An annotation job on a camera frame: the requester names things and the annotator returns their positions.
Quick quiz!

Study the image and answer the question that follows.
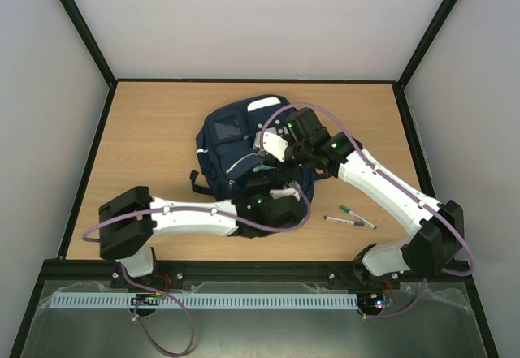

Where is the light blue slotted cable duct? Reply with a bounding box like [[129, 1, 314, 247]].
[[49, 292, 358, 310]]

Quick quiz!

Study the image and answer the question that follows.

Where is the green white glue stick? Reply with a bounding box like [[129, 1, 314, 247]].
[[253, 164, 273, 172]]

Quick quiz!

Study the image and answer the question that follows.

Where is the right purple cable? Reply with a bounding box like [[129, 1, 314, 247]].
[[259, 102, 476, 320]]

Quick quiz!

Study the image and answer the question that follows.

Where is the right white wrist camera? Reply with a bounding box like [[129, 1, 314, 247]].
[[253, 129, 288, 162]]

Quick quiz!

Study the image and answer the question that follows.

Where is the purple marker pen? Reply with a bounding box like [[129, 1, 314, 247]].
[[323, 215, 366, 226]]

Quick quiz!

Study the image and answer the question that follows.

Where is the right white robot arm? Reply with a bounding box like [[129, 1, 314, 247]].
[[259, 105, 464, 287]]

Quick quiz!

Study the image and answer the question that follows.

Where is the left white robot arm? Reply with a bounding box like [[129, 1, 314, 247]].
[[97, 182, 310, 278]]

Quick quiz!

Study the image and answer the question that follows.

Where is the black aluminium frame rail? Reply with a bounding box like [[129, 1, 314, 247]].
[[40, 259, 472, 283]]

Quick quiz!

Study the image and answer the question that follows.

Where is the green marker pen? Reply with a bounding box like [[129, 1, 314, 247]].
[[340, 205, 377, 230]]

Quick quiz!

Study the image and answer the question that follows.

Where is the navy blue student backpack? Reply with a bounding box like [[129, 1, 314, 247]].
[[188, 93, 318, 239]]

